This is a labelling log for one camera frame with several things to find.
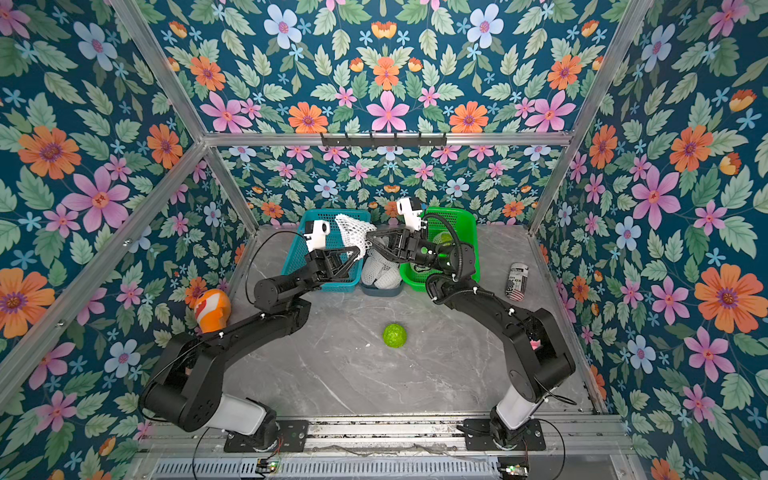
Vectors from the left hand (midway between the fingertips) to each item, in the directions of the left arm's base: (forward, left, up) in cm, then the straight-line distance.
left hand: (355, 261), depth 59 cm
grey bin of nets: (+18, 0, -39) cm, 43 cm away
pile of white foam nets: (+25, -2, -37) cm, 45 cm away
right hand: (+4, -5, +3) cm, 7 cm away
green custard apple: (-1, -6, -35) cm, 35 cm away
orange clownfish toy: (+10, +48, -32) cm, 59 cm away
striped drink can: (+16, -49, -37) cm, 64 cm away
